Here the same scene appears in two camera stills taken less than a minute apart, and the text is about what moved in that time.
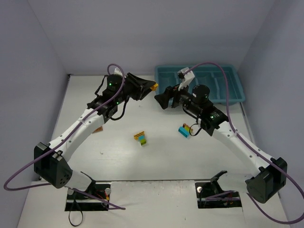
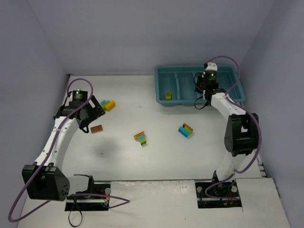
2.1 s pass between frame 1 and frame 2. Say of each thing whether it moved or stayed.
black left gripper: moved
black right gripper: moved
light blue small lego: stayed
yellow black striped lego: stayed
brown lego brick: stayed
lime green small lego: stayed
